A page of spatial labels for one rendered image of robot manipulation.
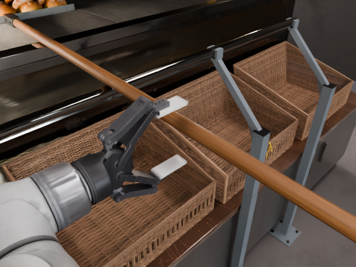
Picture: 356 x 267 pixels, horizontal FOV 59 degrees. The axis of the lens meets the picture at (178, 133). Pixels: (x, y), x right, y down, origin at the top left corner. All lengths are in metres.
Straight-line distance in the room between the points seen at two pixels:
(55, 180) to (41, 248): 0.10
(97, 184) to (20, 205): 0.11
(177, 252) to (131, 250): 0.21
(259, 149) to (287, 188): 0.57
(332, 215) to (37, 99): 0.96
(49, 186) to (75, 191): 0.03
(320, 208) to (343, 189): 1.94
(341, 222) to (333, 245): 1.59
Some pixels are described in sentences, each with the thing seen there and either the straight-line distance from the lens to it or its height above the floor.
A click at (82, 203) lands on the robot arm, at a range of 0.47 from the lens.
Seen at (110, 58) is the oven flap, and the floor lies 1.07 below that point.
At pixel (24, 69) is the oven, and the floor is 1.13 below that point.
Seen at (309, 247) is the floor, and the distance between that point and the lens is 2.00.
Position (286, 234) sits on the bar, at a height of 0.02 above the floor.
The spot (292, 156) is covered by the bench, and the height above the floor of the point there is 0.58.
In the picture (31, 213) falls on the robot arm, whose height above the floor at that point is 1.23.
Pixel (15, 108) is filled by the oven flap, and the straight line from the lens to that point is 1.15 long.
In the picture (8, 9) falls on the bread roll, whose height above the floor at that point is 1.22.
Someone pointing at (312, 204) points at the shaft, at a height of 1.20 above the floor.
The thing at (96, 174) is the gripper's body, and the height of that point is 1.22.
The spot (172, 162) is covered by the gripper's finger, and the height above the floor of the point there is 1.12.
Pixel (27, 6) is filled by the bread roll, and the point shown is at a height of 1.22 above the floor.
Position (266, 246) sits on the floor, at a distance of 1.93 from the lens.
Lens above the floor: 1.53
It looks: 35 degrees down
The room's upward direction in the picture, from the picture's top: straight up
